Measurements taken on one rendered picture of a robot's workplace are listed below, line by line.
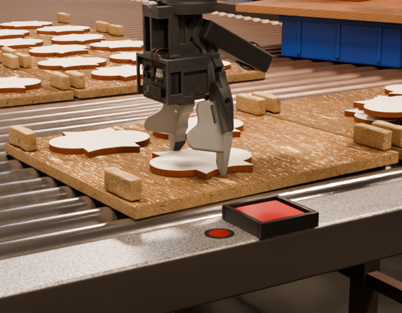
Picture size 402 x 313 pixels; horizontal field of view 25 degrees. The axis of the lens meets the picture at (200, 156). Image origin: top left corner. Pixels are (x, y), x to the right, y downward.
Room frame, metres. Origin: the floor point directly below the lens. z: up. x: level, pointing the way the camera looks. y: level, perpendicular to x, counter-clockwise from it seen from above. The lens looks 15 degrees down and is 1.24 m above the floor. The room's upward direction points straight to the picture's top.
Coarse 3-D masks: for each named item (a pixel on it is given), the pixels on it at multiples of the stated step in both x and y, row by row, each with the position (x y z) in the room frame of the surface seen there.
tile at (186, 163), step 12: (156, 156) 1.12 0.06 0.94; (168, 156) 1.10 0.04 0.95; (180, 156) 1.10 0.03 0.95; (192, 156) 1.10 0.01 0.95; (204, 156) 1.10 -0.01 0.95; (240, 156) 1.10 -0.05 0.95; (156, 168) 1.05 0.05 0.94; (168, 168) 1.04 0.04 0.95; (180, 168) 1.04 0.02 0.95; (192, 168) 1.04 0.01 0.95; (204, 168) 1.04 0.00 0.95; (216, 168) 1.05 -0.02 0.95; (228, 168) 1.06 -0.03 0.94; (240, 168) 1.06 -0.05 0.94; (252, 168) 1.07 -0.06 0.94
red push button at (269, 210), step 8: (240, 208) 0.94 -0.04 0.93; (248, 208) 0.94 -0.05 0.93; (256, 208) 0.94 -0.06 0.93; (264, 208) 0.94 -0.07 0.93; (272, 208) 0.94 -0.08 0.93; (280, 208) 0.94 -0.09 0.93; (288, 208) 0.94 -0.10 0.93; (256, 216) 0.92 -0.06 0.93; (264, 216) 0.92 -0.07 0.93; (272, 216) 0.92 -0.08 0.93; (280, 216) 0.92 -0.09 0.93; (288, 216) 0.92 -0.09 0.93
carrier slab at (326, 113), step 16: (320, 96) 1.54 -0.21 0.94; (336, 96) 1.54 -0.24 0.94; (352, 96) 1.54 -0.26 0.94; (368, 96) 1.54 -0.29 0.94; (272, 112) 1.41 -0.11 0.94; (288, 112) 1.41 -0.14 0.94; (304, 112) 1.41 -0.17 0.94; (320, 112) 1.41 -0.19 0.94; (336, 112) 1.41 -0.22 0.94; (320, 128) 1.31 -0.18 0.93; (336, 128) 1.30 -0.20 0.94; (352, 128) 1.30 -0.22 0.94
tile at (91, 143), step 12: (72, 132) 1.23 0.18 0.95; (84, 132) 1.23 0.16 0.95; (96, 132) 1.23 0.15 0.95; (108, 132) 1.23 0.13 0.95; (120, 132) 1.23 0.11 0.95; (132, 132) 1.23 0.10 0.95; (144, 132) 1.23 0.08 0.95; (60, 144) 1.17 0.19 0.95; (72, 144) 1.17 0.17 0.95; (84, 144) 1.17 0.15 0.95; (96, 144) 1.17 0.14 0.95; (108, 144) 1.17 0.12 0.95; (120, 144) 1.17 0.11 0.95; (132, 144) 1.17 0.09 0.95; (144, 144) 1.19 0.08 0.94
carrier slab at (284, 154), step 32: (128, 128) 1.30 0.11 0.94; (256, 128) 1.30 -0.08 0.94; (288, 128) 1.30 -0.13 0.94; (32, 160) 1.14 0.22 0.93; (64, 160) 1.12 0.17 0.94; (96, 160) 1.12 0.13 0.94; (128, 160) 1.12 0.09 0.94; (256, 160) 1.12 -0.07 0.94; (288, 160) 1.12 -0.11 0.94; (320, 160) 1.12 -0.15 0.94; (352, 160) 1.12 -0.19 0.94; (384, 160) 1.15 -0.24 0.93; (96, 192) 1.00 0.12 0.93; (160, 192) 0.98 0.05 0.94; (192, 192) 0.98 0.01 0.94; (224, 192) 1.00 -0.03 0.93; (256, 192) 1.02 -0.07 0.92
